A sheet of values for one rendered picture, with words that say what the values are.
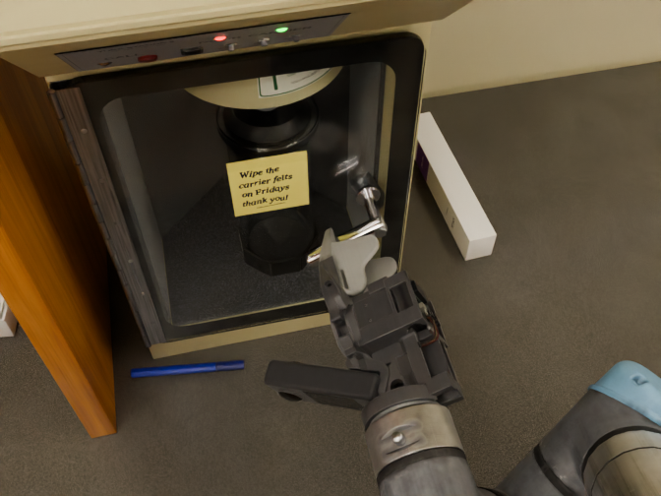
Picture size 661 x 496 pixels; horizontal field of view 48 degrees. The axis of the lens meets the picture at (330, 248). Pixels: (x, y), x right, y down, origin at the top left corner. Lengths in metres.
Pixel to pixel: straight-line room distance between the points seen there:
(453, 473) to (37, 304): 0.39
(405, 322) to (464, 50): 0.73
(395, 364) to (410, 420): 0.06
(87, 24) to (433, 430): 0.38
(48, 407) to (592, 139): 0.89
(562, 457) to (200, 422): 0.46
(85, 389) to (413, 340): 0.37
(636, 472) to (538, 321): 0.49
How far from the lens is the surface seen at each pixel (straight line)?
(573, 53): 1.39
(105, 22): 0.47
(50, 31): 0.47
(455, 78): 1.32
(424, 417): 0.61
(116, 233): 0.75
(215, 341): 0.96
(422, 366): 0.63
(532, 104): 1.30
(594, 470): 0.58
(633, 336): 1.04
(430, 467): 0.59
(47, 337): 0.75
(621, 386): 0.62
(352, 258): 0.70
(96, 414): 0.89
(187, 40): 0.52
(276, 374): 0.68
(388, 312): 0.65
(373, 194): 0.76
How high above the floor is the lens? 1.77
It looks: 52 degrees down
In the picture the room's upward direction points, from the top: straight up
